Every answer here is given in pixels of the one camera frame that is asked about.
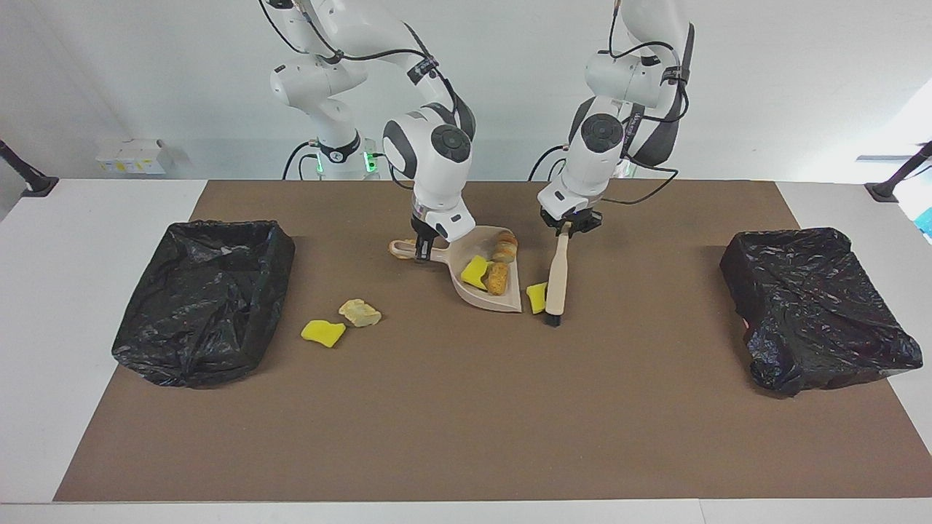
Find white wall box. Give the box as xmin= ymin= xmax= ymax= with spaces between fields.
xmin=96 ymin=140 xmax=167 ymax=175

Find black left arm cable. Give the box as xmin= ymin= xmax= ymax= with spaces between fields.
xmin=601 ymin=0 xmax=692 ymax=205

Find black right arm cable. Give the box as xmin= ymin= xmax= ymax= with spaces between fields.
xmin=258 ymin=0 xmax=467 ymax=190

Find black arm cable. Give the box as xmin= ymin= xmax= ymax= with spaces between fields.
xmin=601 ymin=0 xmax=692 ymax=205
xmin=258 ymin=0 xmax=467 ymax=190

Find black camera stand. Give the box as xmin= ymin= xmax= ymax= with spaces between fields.
xmin=865 ymin=140 xmax=932 ymax=203
xmin=0 ymin=138 xmax=59 ymax=198

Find bin with black bag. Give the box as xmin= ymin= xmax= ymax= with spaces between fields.
xmin=719 ymin=227 xmax=924 ymax=397
xmin=111 ymin=220 xmax=296 ymax=388

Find black left base cable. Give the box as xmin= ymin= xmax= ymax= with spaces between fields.
xmin=528 ymin=144 xmax=572 ymax=181

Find black right base cable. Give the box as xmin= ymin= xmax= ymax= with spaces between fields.
xmin=283 ymin=140 xmax=321 ymax=180

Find black base cable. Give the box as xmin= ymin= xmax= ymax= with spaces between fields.
xmin=283 ymin=140 xmax=321 ymax=180
xmin=528 ymin=144 xmax=572 ymax=181

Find beige plastic dustpan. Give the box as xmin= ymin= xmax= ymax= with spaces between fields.
xmin=388 ymin=226 xmax=524 ymax=314

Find pale crumpled bread piece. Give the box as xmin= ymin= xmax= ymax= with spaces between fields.
xmin=339 ymin=298 xmax=382 ymax=328

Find beige brush black bristles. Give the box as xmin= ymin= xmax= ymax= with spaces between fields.
xmin=545 ymin=222 xmax=572 ymax=327

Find brown table mat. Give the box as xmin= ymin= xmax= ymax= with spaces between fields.
xmin=55 ymin=180 xmax=932 ymax=503

